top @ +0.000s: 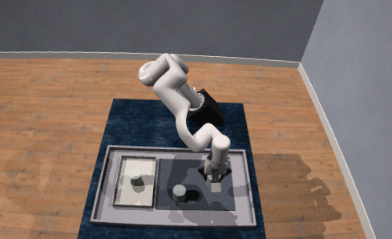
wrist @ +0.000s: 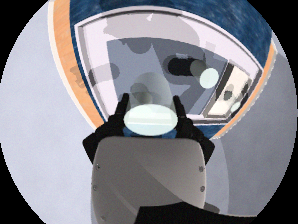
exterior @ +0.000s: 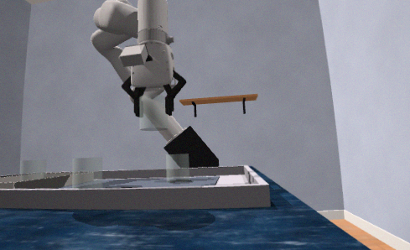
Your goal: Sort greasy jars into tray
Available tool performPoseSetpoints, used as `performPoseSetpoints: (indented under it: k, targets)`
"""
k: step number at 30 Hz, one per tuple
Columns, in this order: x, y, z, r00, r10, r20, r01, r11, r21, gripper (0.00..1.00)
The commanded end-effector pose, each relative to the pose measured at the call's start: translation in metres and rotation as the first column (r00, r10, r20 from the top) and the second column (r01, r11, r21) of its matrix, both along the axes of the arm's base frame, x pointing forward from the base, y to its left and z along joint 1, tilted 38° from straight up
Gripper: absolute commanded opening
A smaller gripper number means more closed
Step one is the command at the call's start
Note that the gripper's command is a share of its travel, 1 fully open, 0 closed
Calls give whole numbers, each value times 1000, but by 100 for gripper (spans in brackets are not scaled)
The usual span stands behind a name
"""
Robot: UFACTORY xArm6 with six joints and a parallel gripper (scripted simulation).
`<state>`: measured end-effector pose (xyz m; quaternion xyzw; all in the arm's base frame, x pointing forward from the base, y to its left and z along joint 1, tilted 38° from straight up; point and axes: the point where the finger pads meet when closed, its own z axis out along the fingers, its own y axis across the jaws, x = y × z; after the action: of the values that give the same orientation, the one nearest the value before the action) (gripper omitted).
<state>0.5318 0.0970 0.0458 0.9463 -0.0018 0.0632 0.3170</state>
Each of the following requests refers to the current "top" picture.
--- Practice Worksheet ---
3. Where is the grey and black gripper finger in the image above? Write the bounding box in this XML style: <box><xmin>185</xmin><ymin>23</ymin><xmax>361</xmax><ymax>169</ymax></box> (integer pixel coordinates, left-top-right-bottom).
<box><xmin>220</xmin><ymin>167</ymin><xmax>232</xmax><ymax>180</ymax></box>
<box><xmin>198</xmin><ymin>166</ymin><xmax>207</xmax><ymax>181</ymax></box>

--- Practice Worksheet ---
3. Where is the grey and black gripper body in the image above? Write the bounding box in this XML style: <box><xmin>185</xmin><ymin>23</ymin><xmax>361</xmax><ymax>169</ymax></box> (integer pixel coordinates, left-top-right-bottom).
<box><xmin>204</xmin><ymin>155</ymin><xmax>228</xmax><ymax>175</ymax></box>

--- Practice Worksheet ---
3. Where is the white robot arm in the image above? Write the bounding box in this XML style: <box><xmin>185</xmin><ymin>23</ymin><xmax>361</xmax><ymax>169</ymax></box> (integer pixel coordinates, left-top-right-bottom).
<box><xmin>139</xmin><ymin>53</ymin><xmax>231</xmax><ymax>192</ymax></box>

